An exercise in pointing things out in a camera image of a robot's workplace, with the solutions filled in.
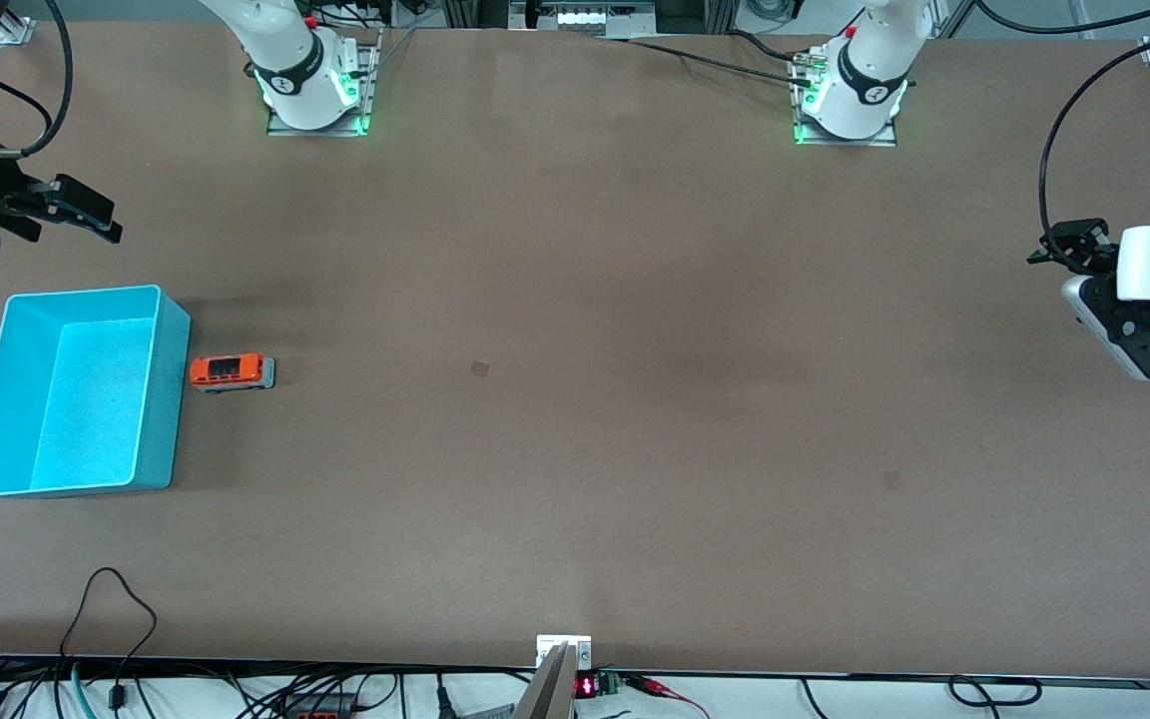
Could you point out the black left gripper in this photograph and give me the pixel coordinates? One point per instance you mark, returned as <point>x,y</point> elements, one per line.
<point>1082,246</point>

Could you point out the orange toy bus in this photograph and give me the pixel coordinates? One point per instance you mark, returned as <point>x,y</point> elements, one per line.
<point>231,371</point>

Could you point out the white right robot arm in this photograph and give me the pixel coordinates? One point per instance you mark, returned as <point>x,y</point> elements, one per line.
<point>286,60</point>

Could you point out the blue plastic box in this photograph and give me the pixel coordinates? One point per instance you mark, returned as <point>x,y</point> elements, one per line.
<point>76,399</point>

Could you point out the white lit panel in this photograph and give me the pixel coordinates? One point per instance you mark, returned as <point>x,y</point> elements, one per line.
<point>595,18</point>

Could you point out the red power strip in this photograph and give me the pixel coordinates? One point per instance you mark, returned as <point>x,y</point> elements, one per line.
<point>320,713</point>

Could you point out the green terminal block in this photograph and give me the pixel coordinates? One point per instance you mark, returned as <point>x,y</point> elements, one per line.
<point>610,682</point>

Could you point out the red digit display module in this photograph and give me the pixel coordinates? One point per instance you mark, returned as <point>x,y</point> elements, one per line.
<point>585,687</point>

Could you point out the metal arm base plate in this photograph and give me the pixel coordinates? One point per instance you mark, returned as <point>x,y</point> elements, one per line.
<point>850,142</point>
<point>315,132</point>

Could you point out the aluminium frame rail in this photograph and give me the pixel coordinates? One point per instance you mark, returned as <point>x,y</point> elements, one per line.
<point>455,12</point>

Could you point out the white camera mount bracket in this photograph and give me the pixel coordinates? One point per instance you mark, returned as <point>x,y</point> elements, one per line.
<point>550,644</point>

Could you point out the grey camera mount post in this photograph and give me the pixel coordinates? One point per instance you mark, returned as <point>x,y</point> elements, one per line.
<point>547,694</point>

